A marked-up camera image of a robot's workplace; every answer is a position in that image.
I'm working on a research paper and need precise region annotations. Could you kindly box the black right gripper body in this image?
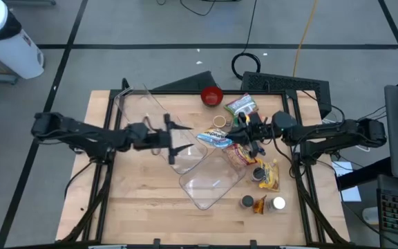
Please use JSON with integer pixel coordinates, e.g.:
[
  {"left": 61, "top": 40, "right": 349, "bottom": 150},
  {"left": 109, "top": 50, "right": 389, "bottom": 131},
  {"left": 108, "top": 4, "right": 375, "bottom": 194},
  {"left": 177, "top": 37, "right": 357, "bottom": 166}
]
[{"left": 237, "top": 111, "right": 276, "bottom": 157}]

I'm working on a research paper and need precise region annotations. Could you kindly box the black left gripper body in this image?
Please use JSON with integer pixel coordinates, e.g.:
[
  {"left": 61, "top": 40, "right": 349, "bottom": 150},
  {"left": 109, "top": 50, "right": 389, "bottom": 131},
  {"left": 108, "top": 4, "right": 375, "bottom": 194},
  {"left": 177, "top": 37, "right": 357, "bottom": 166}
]
[{"left": 126, "top": 113, "right": 173, "bottom": 165}]

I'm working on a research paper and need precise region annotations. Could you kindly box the red ramen noodle packet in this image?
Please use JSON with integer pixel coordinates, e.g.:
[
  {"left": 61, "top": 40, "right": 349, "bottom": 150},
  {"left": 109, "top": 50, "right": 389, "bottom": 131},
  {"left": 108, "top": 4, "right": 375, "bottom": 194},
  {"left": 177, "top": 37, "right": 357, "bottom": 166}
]
[{"left": 223, "top": 142, "right": 258, "bottom": 169}]

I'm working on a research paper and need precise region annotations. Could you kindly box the tan lid spice jar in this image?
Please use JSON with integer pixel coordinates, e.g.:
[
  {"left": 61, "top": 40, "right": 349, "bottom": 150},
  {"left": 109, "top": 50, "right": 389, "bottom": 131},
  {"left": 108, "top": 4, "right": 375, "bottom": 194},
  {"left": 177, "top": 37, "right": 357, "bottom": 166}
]
[{"left": 212, "top": 114, "right": 238, "bottom": 129}]

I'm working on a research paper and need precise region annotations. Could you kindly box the yellow-green white snack packet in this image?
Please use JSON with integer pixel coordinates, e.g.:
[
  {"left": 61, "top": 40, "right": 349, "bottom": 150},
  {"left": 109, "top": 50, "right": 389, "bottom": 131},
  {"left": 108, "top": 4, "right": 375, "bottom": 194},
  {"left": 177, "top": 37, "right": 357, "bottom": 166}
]
[{"left": 223, "top": 92, "right": 259, "bottom": 117}]

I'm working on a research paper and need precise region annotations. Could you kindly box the purple label spice jar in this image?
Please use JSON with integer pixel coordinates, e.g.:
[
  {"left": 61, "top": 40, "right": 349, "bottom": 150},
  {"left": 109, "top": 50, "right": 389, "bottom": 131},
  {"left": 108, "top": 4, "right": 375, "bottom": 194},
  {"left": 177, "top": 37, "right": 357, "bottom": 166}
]
[{"left": 250, "top": 167, "right": 266, "bottom": 183}]

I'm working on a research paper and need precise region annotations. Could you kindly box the orange label spice jar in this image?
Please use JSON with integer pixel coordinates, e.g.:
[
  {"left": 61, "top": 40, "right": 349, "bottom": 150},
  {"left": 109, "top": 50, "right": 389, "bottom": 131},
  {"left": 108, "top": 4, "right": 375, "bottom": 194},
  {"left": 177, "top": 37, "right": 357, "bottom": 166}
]
[{"left": 239, "top": 194, "right": 255, "bottom": 210}]

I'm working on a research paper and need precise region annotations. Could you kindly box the orange brown snack packet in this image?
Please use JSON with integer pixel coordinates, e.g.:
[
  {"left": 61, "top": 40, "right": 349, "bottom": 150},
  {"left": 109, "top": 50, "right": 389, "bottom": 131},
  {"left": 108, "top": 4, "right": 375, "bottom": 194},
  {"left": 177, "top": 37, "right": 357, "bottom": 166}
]
[{"left": 252, "top": 194, "right": 267, "bottom": 215}]

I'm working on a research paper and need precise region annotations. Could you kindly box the white lid spice jar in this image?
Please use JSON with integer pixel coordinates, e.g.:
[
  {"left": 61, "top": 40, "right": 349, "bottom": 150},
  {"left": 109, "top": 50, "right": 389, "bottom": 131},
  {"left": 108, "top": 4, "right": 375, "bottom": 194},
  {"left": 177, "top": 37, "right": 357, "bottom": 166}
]
[{"left": 267, "top": 196, "right": 287, "bottom": 212}]

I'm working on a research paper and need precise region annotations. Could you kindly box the clear plastic storage bin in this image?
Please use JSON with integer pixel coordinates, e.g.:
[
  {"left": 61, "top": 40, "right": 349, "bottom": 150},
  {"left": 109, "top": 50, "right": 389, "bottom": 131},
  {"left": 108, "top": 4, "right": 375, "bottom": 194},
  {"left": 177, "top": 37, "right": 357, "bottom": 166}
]
[
  {"left": 178, "top": 148, "right": 247, "bottom": 211},
  {"left": 114, "top": 84, "right": 209, "bottom": 175}
]

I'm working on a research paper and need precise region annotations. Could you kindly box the red bowl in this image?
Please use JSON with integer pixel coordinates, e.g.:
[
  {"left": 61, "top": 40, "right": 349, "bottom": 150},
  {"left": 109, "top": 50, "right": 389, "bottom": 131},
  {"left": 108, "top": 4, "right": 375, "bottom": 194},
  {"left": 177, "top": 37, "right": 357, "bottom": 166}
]
[{"left": 200, "top": 86, "right": 224, "bottom": 107}]

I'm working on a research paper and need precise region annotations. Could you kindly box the black triangular panel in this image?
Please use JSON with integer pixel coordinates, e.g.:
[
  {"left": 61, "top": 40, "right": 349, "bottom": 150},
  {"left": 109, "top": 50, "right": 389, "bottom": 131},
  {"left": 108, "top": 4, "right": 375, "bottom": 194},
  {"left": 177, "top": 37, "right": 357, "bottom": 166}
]
[{"left": 152, "top": 71, "right": 219, "bottom": 91}]

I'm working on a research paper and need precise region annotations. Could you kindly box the white paper sheet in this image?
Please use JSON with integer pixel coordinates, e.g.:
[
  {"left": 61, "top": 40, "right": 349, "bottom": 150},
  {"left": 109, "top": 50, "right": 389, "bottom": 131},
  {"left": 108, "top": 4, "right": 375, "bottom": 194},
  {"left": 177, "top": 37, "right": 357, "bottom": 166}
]
[{"left": 330, "top": 161, "right": 362, "bottom": 203}]

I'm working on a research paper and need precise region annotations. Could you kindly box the black desk leg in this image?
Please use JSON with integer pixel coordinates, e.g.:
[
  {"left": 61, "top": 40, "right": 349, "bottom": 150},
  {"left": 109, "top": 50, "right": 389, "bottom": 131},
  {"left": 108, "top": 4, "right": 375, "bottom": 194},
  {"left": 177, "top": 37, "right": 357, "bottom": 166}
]
[{"left": 337, "top": 156, "right": 393, "bottom": 191}]

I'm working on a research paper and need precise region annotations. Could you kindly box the white computer mouse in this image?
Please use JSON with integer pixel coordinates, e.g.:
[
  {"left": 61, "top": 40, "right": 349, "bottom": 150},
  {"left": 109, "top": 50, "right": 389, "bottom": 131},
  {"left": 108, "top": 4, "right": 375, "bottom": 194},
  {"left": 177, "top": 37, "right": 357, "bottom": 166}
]
[{"left": 362, "top": 206, "right": 379, "bottom": 225}]

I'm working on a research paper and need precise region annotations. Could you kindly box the white trash bin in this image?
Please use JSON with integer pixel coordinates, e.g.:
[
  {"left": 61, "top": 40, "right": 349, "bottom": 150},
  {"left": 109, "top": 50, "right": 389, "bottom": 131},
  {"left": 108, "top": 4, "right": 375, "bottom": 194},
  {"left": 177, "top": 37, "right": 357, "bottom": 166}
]
[{"left": 0, "top": 0, "right": 45, "bottom": 80}]

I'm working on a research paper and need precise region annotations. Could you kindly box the black coiled cable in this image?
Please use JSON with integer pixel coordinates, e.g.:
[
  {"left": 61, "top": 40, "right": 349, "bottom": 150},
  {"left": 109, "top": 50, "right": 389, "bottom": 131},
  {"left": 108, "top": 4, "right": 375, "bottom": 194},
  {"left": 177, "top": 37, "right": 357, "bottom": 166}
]
[{"left": 231, "top": 0, "right": 262, "bottom": 80}]

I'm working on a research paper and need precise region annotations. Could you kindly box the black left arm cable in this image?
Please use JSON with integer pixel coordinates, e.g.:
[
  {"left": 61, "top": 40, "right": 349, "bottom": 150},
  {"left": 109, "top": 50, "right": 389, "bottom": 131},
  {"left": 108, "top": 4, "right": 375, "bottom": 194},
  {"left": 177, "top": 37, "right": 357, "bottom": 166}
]
[{"left": 64, "top": 159, "right": 96, "bottom": 200}]

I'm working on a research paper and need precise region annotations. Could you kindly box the yellow cable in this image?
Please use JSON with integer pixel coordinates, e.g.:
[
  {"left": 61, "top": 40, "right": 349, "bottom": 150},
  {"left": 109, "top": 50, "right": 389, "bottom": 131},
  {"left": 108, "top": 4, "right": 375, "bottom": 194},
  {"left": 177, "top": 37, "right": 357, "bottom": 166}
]
[{"left": 292, "top": 0, "right": 320, "bottom": 77}]

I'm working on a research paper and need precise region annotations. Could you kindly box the black floor cable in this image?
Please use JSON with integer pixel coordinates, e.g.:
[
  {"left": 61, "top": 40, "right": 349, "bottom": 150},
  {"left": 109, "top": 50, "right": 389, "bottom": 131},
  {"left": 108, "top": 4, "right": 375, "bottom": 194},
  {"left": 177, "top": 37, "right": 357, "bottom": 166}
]
[{"left": 155, "top": 0, "right": 217, "bottom": 17}]

